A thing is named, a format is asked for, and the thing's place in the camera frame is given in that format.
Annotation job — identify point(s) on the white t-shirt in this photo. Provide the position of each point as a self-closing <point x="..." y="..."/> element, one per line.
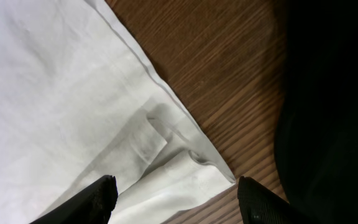
<point x="79" y="100"/>

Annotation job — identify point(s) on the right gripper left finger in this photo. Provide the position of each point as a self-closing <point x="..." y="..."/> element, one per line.
<point x="93" y="205"/>

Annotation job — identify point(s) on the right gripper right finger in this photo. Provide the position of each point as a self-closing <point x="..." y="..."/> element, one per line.
<point x="259" y="205"/>

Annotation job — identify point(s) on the black garment on right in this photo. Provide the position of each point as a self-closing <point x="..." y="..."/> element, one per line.
<point x="316" y="140"/>

